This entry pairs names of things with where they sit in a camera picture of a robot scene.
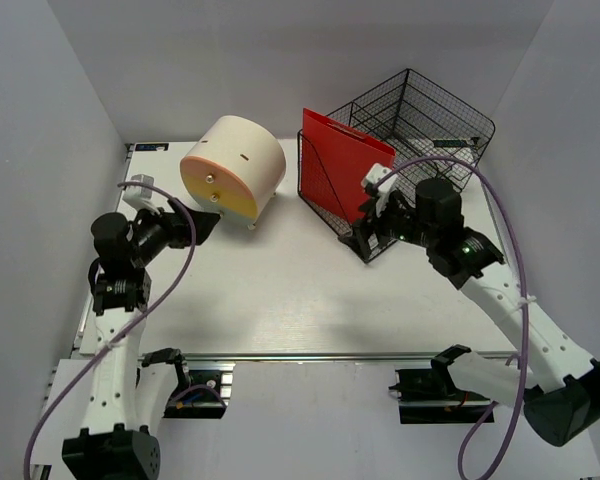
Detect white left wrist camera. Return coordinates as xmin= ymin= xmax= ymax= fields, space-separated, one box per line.
xmin=122 ymin=174 xmax=159 ymax=214

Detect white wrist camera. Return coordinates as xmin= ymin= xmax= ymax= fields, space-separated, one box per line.
xmin=361 ymin=163 xmax=396 ymax=216
xmin=122 ymin=174 xmax=159 ymax=214

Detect yellow bottom drawer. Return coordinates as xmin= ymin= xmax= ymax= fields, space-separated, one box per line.
xmin=185 ymin=179 xmax=258 ymax=219

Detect peach top drawer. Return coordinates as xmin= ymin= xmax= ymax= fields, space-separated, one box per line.
xmin=180 ymin=156 xmax=253 ymax=200

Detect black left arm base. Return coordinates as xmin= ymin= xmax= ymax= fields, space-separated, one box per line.
xmin=136 ymin=348 xmax=230 ymax=419

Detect black wire mesh organizer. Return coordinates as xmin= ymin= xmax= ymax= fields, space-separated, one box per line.
xmin=297 ymin=68 xmax=495 ymax=238

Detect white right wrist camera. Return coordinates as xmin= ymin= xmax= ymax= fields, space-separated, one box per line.
xmin=361 ymin=163 xmax=396 ymax=216

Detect aluminium front rail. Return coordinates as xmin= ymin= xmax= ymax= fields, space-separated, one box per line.
xmin=179 ymin=351 xmax=526 ymax=362

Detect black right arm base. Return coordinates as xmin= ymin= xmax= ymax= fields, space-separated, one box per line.
xmin=388 ymin=345 xmax=494 ymax=425

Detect red file folder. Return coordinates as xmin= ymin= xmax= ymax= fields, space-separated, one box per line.
xmin=300 ymin=108 xmax=395 ymax=224

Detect cream semicircular drawer box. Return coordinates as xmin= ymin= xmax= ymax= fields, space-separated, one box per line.
xmin=180 ymin=115 xmax=286 ymax=223

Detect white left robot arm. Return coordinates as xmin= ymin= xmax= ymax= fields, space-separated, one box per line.
xmin=62 ymin=208 xmax=220 ymax=479

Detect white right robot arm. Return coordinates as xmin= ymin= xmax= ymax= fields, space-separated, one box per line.
xmin=342 ymin=176 xmax=600 ymax=447

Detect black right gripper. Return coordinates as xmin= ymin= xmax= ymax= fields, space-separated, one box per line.
xmin=338 ymin=189 xmax=437 ymax=259

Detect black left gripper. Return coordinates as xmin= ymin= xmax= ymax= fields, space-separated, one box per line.
xmin=131 ymin=198 xmax=221 ymax=268

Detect black label sticker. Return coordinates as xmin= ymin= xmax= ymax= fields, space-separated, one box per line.
xmin=134 ymin=143 xmax=169 ymax=152

